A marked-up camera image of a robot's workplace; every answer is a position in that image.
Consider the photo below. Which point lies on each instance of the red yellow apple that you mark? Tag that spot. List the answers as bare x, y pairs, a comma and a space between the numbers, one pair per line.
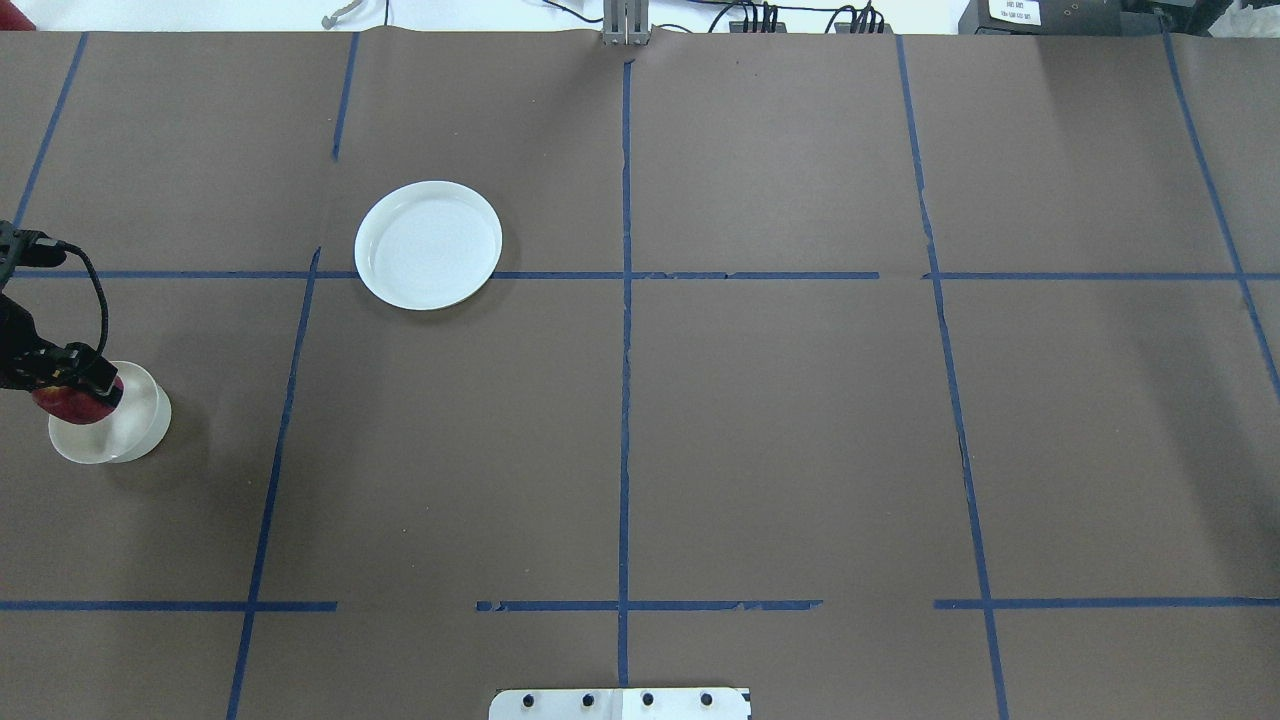
78, 406

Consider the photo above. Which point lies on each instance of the white bowl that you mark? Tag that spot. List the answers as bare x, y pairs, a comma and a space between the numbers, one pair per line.
132, 430

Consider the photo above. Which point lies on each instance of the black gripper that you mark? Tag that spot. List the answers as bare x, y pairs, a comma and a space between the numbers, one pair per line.
18, 340

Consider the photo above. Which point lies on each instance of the silver mounting plate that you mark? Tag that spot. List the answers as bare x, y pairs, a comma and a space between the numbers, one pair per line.
623, 703

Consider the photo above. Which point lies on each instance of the brown paper table cover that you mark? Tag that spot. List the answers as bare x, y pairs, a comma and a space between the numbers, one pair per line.
919, 377

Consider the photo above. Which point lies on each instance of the aluminium frame post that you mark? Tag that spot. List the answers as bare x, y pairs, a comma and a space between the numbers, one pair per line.
626, 23

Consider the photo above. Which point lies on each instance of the white round plate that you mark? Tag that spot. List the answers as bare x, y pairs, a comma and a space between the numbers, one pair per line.
428, 245

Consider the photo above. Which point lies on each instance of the black box device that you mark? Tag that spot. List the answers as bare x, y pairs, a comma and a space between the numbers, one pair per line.
1057, 18

